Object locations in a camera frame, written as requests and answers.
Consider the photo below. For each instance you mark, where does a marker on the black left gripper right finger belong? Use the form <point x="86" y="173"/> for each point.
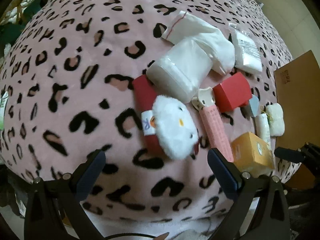
<point x="259" y="209"/>

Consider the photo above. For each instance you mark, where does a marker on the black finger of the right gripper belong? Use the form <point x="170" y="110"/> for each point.
<point x="281" y="152"/>

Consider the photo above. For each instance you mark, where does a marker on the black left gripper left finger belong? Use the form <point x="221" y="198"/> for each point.
<point x="52" y="201"/>

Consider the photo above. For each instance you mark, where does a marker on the yellow cardboard box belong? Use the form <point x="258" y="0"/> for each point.
<point x="252" y="154"/>

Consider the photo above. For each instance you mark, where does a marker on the white cream tube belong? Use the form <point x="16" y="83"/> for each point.
<point x="262" y="128"/>

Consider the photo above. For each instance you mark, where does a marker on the pink hair roller clip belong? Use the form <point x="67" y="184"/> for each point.
<point x="204" y="102"/>

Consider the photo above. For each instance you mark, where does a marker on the red headband white plush cat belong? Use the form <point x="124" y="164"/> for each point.
<point x="168" y="127"/>

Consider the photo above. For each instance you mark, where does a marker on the white fluffy pouch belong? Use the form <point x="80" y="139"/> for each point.
<point x="276" y="122"/>

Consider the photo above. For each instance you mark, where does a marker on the grey blue makeup sponge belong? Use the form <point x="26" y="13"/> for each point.
<point x="252" y="108"/>

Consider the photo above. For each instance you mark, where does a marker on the brown cardboard box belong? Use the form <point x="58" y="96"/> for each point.
<point x="297" y="88"/>

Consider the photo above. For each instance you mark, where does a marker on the red paper gift box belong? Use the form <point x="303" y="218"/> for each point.
<point x="232" y="93"/>

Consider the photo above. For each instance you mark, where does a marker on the pink leopard print blanket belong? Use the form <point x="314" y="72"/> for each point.
<point x="69" y="80"/>

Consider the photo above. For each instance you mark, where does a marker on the white labelled cotton pad pack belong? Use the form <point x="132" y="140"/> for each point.
<point x="247" y="57"/>

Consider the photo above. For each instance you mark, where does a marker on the clear pack of cotton swabs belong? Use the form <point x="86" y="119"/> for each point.
<point x="180" y="72"/>

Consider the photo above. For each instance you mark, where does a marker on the white cloth in plastic bag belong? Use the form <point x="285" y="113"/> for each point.
<point x="210" y="39"/>

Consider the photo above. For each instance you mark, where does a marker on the cluttered side shelf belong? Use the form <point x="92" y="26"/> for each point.
<point x="14" y="20"/>

